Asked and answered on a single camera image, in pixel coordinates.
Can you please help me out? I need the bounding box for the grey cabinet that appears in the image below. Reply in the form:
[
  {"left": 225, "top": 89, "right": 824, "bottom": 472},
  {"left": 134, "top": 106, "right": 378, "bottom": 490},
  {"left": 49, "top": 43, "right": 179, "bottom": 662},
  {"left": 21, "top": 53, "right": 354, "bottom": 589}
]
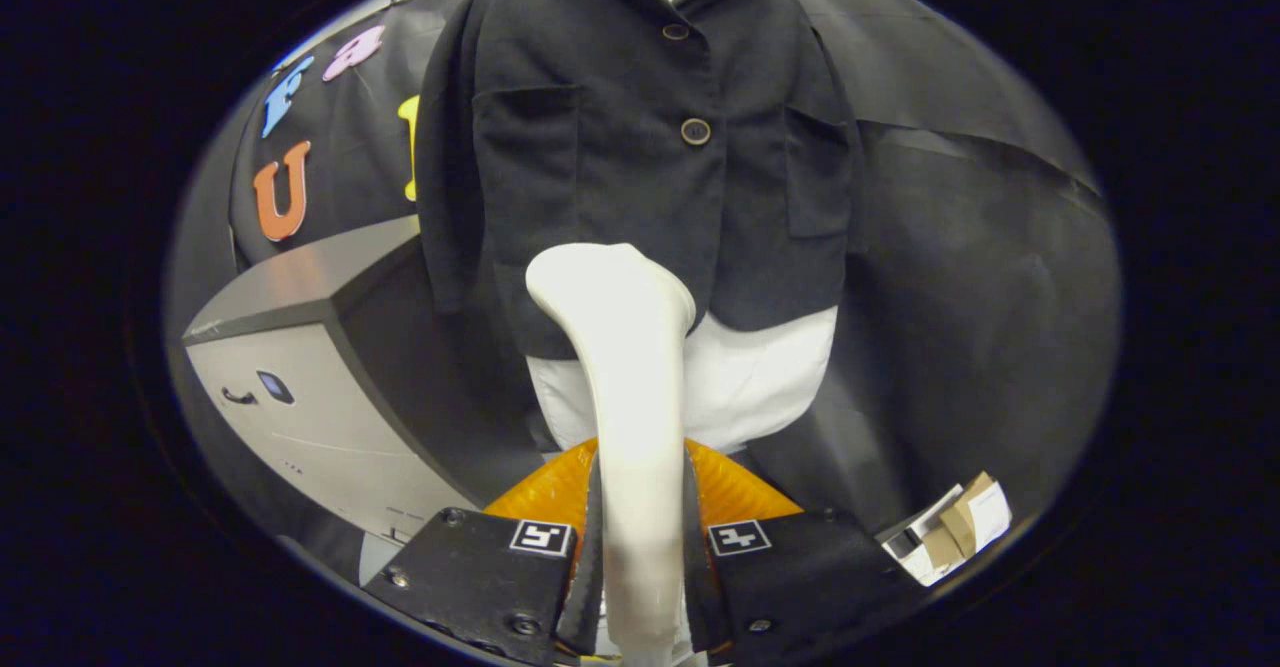
[{"left": 182, "top": 215, "right": 523, "bottom": 560}]

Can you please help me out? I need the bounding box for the white mannequin torso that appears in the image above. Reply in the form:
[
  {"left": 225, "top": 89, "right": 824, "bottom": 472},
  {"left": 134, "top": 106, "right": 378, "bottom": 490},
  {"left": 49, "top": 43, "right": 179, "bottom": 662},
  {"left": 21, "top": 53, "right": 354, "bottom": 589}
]
[{"left": 527, "top": 0, "right": 839, "bottom": 454}]

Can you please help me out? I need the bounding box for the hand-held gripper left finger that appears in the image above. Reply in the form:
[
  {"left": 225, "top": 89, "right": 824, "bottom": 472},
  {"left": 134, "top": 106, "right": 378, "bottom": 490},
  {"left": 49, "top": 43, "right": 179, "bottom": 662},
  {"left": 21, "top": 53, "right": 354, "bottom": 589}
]
[{"left": 365, "top": 439, "right": 607, "bottom": 667}]

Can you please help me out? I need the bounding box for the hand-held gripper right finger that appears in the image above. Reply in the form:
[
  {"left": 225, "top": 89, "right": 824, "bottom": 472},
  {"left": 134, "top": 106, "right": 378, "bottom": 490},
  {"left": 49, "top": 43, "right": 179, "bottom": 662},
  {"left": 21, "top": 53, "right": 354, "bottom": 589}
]
[{"left": 683, "top": 437, "right": 926, "bottom": 660}]

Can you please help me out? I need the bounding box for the black jacket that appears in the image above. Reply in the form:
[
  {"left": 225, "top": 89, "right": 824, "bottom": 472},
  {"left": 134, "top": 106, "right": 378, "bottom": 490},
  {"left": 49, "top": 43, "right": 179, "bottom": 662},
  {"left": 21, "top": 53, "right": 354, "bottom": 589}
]
[{"left": 415, "top": 0, "right": 863, "bottom": 363}]

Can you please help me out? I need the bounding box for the brown and white cardboard box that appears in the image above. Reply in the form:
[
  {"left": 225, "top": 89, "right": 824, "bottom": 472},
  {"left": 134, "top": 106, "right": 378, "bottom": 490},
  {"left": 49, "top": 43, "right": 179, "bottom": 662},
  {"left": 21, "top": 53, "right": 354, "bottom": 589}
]
[{"left": 880, "top": 471, "right": 1013, "bottom": 588}]

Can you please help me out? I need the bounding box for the white garment steamer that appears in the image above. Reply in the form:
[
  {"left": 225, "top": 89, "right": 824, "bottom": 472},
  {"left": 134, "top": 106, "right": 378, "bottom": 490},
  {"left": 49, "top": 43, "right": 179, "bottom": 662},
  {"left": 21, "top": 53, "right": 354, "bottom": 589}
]
[{"left": 525, "top": 243, "right": 698, "bottom": 667}]

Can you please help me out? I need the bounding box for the black backdrop cloth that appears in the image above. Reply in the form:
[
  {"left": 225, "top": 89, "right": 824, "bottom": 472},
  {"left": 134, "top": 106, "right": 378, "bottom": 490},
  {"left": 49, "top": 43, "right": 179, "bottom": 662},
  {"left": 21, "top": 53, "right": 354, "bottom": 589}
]
[{"left": 165, "top": 0, "right": 1121, "bottom": 560}]

